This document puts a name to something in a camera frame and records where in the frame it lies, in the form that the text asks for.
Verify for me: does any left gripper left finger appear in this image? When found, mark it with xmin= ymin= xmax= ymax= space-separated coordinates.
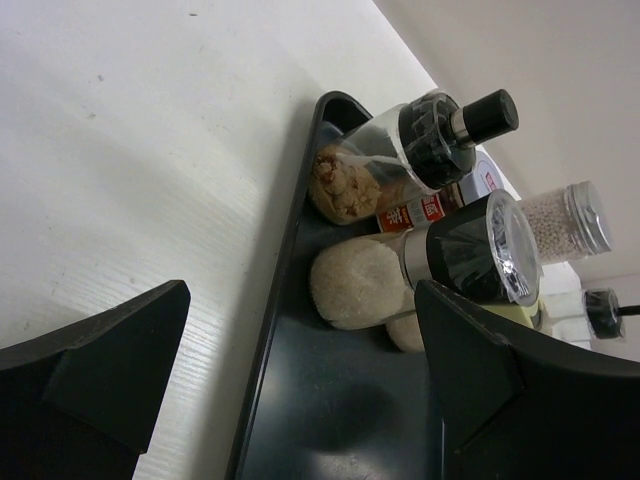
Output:
xmin=1 ymin=280 xmax=191 ymax=479

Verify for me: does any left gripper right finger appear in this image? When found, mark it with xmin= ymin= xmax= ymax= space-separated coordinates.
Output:
xmin=415 ymin=281 xmax=639 ymax=479

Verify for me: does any blue label salt jar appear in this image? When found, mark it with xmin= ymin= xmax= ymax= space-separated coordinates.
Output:
xmin=377 ymin=148 xmax=509 ymax=234

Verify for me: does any black knob cap brown bottle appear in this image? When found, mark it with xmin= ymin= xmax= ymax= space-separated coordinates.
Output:
xmin=308 ymin=89 xmax=519 ymax=225

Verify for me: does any black knob cap spice bottle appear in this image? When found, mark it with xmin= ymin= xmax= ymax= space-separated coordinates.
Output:
xmin=583 ymin=288 xmax=639 ymax=340

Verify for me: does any black plastic tray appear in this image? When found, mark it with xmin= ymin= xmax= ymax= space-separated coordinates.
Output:
xmin=226 ymin=91 xmax=444 ymax=479

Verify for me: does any silver cap peppercorn jar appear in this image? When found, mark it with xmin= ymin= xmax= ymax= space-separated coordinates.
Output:
xmin=519 ymin=181 xmax=612 ymax=265

